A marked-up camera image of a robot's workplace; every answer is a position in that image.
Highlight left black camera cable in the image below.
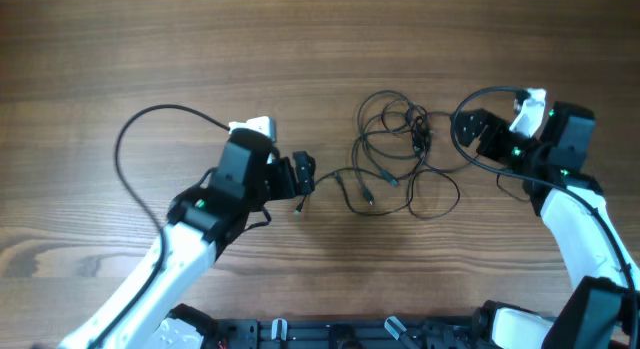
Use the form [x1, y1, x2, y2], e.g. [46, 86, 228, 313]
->
[87, 104, 232, 349]

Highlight black camera cable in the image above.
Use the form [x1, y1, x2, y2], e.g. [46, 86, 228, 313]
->
[87, 104, 232, 349]
[449, 85, 640, 349]

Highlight black cable bundle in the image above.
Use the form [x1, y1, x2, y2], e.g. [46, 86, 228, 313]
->
[293, 90, 474, 221]

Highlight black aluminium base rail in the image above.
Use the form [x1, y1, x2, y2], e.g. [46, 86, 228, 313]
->
[144, 316, 551, 349]

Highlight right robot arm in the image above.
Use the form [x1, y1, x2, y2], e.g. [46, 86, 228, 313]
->
[451, 99, 639, 348]

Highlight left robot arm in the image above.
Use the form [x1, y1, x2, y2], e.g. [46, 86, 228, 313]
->
[60, 129, 315, 348]

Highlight right black camera cable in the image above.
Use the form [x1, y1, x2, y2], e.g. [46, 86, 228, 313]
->
[449, 85, 640, 349]

